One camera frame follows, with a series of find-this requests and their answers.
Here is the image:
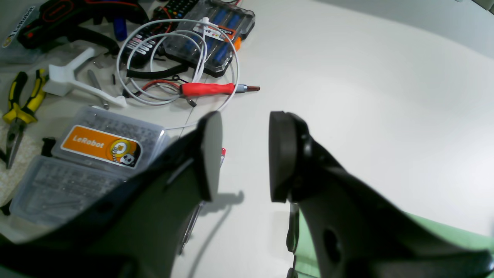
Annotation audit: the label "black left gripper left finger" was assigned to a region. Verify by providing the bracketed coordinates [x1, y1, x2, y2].
[1, 112, 223, 278]

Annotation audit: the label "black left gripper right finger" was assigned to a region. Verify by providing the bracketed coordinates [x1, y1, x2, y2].
[268, 111, 494, 278]

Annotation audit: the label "light green T-shirt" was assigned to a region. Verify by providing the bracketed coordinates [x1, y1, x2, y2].
[286, 204, 493, 278]

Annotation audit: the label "clear LeRobot screw box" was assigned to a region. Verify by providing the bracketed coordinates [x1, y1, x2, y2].
[9, 107, 170, 227]

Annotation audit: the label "red soldering iron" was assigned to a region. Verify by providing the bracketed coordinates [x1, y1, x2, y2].
[179, 83, 261, 97]

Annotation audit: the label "yellow black pliers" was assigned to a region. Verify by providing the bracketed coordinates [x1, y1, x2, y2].
[2, 68, 48, 170]

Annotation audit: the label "black remote control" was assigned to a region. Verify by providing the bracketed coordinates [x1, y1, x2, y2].
[121, 0, 199, 69]

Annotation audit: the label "clear blue bit case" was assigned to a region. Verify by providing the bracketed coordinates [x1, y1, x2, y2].
[163, 0, 255, 78]

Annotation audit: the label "black orange power tool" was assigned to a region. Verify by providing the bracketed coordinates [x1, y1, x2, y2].
[17, 0, 149, 55]

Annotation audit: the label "white printed bracket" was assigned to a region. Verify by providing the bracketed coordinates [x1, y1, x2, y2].
[42, 47, 128, 107]

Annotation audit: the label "white coiled cable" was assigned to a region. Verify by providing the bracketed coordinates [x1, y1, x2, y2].
[116, 17, 240, 130]

